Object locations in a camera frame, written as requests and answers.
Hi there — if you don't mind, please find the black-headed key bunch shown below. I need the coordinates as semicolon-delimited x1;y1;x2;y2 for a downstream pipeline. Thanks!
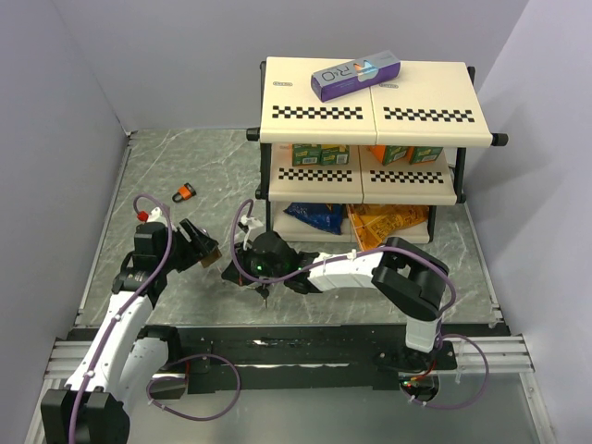
255;284;270;309

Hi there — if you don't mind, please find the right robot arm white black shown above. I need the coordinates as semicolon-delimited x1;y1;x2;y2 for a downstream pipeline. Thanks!
222;231;455;369

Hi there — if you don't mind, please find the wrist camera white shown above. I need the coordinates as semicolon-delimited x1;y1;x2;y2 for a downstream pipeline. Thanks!
136;207;168;227
238;215;265;238

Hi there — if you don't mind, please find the blue snack bag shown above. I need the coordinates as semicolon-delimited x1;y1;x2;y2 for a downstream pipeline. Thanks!
284;203;344;235

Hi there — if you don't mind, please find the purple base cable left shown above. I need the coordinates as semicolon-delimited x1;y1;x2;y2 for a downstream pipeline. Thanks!
146;353;241;422

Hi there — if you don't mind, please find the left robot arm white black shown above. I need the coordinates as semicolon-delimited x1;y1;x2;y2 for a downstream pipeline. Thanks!
41;216;221;443

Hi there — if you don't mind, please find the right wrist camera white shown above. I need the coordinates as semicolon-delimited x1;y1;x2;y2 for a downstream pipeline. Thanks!
238;215;265;238

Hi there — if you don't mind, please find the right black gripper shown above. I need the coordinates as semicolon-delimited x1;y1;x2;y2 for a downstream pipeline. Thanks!
222;240;287;287

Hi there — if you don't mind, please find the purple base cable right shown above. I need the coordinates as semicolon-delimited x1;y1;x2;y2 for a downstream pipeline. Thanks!
400;332;490;411

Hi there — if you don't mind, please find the green yellow box left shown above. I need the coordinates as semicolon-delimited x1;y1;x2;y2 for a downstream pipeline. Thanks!
290;143;322;167

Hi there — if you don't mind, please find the green yellow box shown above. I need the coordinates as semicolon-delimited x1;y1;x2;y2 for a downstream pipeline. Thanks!
320;144;350;166
290;143;322;167

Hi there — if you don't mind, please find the brass padlock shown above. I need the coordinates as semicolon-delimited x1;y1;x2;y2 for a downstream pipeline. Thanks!
200;229;222;268

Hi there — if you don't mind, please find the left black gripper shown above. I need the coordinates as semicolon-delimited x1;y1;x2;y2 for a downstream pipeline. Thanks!
157;217;216;272

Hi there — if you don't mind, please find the small orange black padlock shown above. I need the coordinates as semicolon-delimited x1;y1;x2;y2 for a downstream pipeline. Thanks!
172;182;196;204

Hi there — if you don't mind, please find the purple toothpaste box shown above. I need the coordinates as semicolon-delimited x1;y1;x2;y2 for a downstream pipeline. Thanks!
311;51;401;103

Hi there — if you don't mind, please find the green box right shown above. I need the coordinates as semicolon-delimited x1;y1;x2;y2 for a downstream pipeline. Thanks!
407;146;443;165

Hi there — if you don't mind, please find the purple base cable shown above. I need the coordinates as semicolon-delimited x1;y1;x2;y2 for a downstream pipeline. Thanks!
146;353;241;422
400;332;490;411

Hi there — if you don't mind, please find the orange green box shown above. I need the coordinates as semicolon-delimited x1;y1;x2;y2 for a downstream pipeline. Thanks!
368;145;410;166

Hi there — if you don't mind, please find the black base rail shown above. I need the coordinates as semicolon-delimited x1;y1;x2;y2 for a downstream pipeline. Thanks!
140;324;457;394

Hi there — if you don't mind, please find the beige three-tier shelf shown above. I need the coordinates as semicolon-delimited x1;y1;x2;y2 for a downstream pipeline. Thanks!
247;56;508;241

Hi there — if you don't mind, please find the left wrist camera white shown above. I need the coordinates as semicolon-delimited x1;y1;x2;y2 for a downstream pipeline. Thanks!
136;207;168;227

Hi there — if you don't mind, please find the orange snack bag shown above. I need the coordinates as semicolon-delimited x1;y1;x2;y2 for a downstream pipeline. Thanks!
347;203;429;251

